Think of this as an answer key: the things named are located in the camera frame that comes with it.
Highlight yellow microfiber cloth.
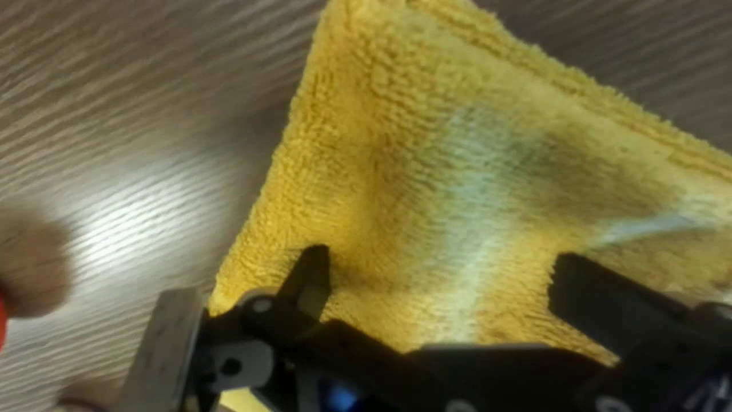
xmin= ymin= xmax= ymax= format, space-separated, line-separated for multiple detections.
xmin=211 ymin=0 xmax=732 ymax=355

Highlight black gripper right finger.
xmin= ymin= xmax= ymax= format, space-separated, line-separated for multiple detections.
xmin=549 ymin=255 xmax=732 ymax=366

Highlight beige potato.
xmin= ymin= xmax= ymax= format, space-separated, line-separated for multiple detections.
xmin=0 ymin=204 xmax=71 ymax=318

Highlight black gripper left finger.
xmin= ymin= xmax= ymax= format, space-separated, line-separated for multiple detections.
xmin=198 ymin=244 xmax=334 ymax=358

